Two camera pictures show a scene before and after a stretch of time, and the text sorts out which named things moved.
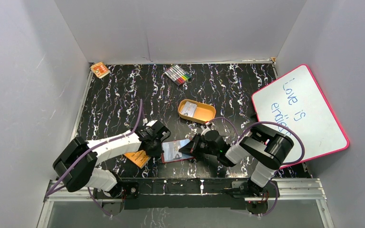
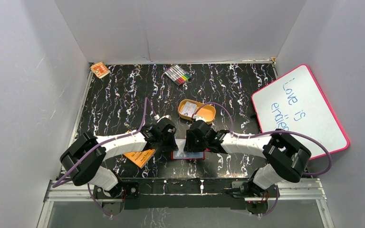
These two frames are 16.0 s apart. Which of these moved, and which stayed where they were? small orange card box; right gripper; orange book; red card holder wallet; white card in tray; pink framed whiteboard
Moved: right gripper; red card holder wallet
Stayed: small orange card box; white card in tray; pink framed whiteboard; orange book
